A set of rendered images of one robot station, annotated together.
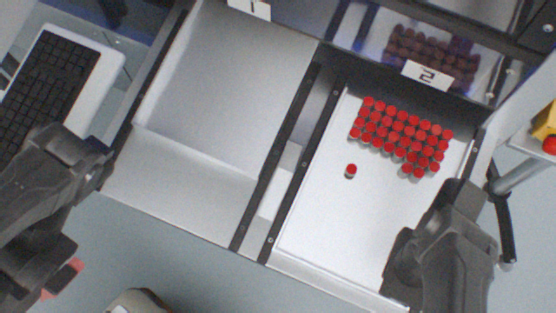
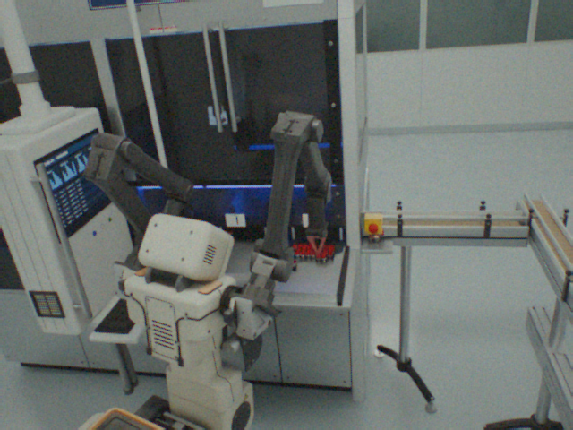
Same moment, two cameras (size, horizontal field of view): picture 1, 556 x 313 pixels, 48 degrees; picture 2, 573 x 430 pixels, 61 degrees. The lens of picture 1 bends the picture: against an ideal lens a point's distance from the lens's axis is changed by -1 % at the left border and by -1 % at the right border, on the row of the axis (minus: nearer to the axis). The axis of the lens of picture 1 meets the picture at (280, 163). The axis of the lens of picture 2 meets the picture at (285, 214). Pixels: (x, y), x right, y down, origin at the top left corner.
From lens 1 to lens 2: 1.36 m
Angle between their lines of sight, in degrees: 50
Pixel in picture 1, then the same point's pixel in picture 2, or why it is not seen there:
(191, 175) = not seen: hidden behind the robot
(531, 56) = (338, 179)
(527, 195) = (427, 373)
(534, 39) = (336, 170)
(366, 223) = (307, 281)
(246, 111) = (242, 264)
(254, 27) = (239, 245)
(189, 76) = not seen: hidden behind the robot
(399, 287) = (312, 229)
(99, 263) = not seen: outside the picture
